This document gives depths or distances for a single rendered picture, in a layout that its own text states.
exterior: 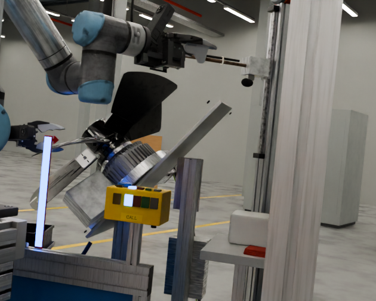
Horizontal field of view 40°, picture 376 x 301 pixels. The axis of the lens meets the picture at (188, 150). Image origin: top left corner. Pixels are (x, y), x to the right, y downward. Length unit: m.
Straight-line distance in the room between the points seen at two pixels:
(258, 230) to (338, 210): 6.92
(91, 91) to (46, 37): 0.17
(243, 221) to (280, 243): 1.44
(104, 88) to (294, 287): 0.78
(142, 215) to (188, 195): 0.50
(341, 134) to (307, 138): 8.30
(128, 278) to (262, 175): 0.85
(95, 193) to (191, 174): 0.35
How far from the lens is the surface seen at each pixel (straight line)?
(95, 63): 1.12
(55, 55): 1.21
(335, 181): 8.74
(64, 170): 1.96
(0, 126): 0.98
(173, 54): 1.24
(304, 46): 0.42
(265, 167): 2.09
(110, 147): 1.87
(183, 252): 1.89
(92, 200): 1.77
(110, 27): 1.13
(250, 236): 1.86
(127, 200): 1.39
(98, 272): 1.49
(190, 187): 1.85
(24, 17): 1.19
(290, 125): 0.41
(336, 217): 8.77
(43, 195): 1.56
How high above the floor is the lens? 1.22
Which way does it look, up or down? 1 degrees down
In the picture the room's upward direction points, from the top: 5 degrees clockwise
